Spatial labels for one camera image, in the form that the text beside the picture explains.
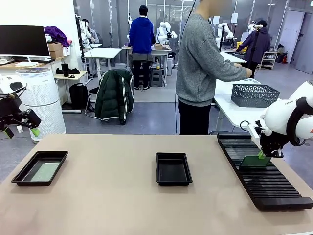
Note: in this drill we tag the black tumbler cup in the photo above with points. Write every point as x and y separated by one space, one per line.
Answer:
65 69

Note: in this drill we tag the small cardboard box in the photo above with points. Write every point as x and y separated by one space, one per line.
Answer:
159 47

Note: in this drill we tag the person in dark purple hoodie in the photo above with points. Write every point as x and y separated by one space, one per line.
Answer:
258 46

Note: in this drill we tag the seated person in grey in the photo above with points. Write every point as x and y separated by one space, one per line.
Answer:
94 36

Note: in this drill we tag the black plastic ESD tray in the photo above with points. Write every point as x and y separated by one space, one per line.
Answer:
24 171
173 170

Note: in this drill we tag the grey plastic step stool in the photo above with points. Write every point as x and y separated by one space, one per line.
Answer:
156 77

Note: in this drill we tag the white cylindrical air purifier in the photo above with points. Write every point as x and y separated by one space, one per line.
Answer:
44 98

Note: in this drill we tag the large white work table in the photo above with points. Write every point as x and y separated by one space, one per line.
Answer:
234 115

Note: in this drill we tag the white plastic tray lid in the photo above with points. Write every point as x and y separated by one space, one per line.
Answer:
253 81

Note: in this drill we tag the brown cardboard box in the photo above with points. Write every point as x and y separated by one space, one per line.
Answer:
55 50

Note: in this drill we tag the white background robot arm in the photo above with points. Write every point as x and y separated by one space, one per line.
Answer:
163 29
226 30

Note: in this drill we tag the wood top monitor desk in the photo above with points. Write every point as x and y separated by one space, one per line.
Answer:
9 65

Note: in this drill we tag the purple cloth bundle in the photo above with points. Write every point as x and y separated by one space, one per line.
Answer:
57 34

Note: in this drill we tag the black metal frame chair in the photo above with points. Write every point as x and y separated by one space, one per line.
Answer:
93 91

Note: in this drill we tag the dark green puffer jacket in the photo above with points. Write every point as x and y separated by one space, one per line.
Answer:
110 95

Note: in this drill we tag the black cloth on desk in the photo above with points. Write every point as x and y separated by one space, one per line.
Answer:
74 71

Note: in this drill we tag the black computer monitor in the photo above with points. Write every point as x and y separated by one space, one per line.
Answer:
23 40

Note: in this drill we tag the small white floor box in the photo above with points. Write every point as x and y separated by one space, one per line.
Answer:
20 129

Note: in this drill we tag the yellow plastic bin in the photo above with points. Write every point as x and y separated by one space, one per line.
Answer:
240 46

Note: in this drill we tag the white height adjustable table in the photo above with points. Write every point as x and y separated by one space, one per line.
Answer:
102 52

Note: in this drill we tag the person in blue hoodie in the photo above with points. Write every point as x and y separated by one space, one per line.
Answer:
141 36

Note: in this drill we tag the light wooden shelf unit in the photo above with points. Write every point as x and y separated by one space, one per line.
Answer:
268 60

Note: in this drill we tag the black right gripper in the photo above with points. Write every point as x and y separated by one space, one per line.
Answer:
270 143

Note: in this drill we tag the grey background work table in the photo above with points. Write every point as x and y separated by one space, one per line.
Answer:
161 49

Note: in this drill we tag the person's right forearm grey sleeve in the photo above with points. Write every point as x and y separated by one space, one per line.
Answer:
232 72

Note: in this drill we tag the person's right hand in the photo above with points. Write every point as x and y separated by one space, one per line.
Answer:
249 73

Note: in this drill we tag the black slotted board rack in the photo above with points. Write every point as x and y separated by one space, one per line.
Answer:
269 186

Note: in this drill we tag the person in grey sweater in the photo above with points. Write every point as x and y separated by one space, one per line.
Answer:
195 61

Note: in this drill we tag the person's left hand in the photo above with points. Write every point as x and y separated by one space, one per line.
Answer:
238 65

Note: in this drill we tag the black backpack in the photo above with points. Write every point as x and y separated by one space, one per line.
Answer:
78 96

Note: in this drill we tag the white background table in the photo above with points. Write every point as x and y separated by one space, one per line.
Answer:
231 57

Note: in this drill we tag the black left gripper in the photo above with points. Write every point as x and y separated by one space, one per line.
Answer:
8 107

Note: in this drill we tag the small wooden side desk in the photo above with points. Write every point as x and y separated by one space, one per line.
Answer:
78 75

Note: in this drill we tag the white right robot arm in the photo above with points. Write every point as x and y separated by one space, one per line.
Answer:
276 117

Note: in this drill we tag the grey plastic lattice basket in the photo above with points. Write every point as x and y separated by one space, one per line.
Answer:
254 96

